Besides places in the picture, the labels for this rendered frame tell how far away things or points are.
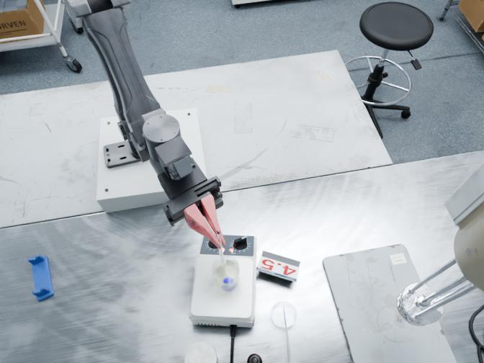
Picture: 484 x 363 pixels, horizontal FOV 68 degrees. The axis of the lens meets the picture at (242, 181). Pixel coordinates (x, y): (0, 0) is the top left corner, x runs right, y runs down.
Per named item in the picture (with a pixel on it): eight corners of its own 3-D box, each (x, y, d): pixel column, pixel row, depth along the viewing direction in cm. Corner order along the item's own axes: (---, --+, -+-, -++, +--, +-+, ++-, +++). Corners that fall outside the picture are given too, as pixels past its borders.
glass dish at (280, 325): (293, 301, 78) (294, 299, 76) (298, 328, 75) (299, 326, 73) (268, 305, 78) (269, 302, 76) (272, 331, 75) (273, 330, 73)
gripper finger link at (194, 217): (247, 223, 55) (215, 178, 58) (206, 247, 53) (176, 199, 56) (246, 239, 60) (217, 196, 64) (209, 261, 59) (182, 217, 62)
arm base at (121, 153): (181, 130, 87) (175, 110, 91) (96, 149, 83) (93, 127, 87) (185, 150, 94) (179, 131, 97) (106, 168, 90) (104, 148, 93)
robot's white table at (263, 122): (81, 222, 189) (-32, 99, 113) (303, 186, 198) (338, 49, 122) (75, 317, 164) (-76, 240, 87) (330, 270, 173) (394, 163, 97)
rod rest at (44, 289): (32, 261, 84) (24, 256, 81) (47, 256, 85) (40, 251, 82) (39, 302, 79) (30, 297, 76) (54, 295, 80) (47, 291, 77)
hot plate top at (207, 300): (196, 256, 76) (196, 255, 75) (253, 259, 75) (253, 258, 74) (189, 316, 69) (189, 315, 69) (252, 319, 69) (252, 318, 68)
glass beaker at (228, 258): (212, 269, 74) (208, 256, 67) (238, 264, 74) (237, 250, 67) (216, 299, 70) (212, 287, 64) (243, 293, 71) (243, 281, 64)
